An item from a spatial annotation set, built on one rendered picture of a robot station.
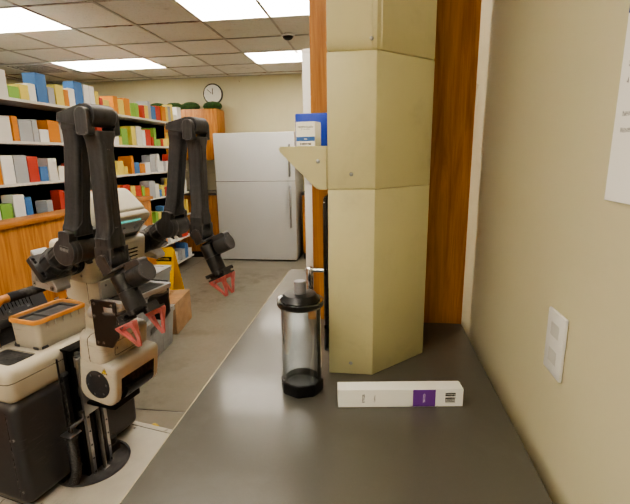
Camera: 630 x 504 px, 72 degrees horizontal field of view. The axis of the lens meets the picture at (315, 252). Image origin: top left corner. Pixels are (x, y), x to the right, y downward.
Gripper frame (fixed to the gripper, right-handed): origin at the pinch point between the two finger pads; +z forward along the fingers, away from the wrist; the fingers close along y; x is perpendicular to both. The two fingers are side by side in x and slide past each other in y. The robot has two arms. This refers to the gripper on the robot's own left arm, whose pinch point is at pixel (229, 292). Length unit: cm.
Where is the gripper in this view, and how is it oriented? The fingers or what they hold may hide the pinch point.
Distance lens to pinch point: 165.5
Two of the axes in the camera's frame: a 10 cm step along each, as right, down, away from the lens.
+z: 4.1, 9.1, 0.6
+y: 3.4, -2.1, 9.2
